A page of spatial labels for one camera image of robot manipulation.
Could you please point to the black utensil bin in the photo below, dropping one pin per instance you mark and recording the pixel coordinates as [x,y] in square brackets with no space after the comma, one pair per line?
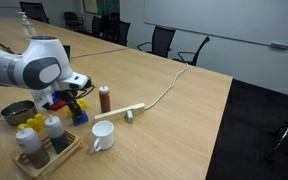
[8,49]

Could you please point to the red lego base block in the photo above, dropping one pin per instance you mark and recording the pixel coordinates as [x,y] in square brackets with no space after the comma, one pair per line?
[57,105]

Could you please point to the blue lego block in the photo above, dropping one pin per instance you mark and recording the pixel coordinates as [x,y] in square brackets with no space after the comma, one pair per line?
[80,120]
[55,99]

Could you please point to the whiteboard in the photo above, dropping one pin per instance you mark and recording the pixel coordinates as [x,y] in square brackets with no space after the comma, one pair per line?
[257,21]

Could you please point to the cream power strip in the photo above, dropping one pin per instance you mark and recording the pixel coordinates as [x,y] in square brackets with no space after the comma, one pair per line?
[121,113]

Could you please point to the steel pot with handles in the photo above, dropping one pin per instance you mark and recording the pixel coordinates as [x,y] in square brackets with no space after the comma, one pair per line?
[18,112]

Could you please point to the clear soap dispenser bottle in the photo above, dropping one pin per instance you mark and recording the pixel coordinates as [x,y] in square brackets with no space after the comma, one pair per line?
[28,28]

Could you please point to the black office chair left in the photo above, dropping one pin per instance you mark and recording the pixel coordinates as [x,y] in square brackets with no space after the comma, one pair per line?
[73,21]

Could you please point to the brown sauce squeeze bottle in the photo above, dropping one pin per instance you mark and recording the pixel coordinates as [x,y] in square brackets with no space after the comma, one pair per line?
[104,95]

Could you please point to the black chair top left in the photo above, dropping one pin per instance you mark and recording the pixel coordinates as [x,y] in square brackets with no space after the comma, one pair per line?
[34,11]

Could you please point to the yellow lego block right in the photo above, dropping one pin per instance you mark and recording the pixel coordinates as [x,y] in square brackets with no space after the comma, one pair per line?
[81,102]

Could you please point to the sauce bottle in tray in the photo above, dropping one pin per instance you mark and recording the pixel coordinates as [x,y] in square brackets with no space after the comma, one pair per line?
[30,143]
[56,133]

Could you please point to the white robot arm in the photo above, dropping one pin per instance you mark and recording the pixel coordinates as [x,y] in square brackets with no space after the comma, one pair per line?
[44,68]

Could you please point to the black tablet stand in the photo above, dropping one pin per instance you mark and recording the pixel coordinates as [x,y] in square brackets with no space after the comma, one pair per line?
[67,49]

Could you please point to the yellow lego block left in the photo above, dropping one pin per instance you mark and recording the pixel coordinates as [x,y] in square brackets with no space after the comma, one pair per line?
[36,123]

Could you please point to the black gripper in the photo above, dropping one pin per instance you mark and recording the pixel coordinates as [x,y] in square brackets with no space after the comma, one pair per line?
[67,96]

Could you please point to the black office chair angled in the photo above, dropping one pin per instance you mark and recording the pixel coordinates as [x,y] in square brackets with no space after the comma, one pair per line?
[195,55]

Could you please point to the white mug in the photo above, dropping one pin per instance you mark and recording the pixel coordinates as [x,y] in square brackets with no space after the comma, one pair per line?
[103,132]

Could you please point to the white plug adapter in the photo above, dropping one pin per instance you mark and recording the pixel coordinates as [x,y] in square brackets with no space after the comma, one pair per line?
[129,116]

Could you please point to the black office chair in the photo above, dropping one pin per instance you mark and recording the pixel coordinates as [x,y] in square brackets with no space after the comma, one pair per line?
[115,30]
[73,21]
[161,41]

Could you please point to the front sauce bottle in tray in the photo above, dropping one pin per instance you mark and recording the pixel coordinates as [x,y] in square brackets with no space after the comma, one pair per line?
[30,143]

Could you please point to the whiteboard eraser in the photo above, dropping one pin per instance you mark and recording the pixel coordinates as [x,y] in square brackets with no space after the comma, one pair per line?
[279,46]

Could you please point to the black office chair near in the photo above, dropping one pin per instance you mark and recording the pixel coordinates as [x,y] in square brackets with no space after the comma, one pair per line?
[161,41]

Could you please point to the rear sauce bottle in tray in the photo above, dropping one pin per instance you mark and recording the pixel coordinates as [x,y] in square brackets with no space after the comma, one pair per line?
[56,133]

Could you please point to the black office chair far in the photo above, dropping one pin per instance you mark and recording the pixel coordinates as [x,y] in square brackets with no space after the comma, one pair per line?
[115,30]

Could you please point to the yellow lego block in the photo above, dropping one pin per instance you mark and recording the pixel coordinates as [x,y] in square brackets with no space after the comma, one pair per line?
[81,102]
[36,123]

